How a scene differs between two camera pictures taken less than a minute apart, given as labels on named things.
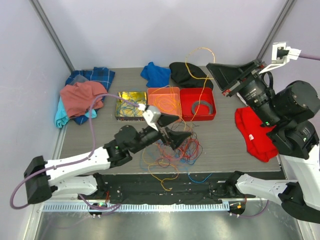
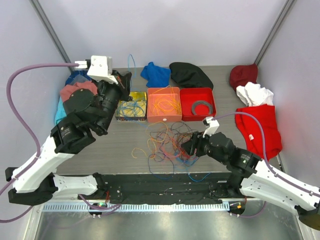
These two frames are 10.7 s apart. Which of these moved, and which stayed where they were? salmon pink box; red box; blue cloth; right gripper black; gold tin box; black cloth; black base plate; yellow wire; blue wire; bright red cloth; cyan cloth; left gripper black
Moved: right gripper black; left gripper black; blue wire; yellow wire
Stayed: black cloth; salmon pink box; black base plate; cyan cloth; blue cloth; gold tin box; bright red cloth; red box
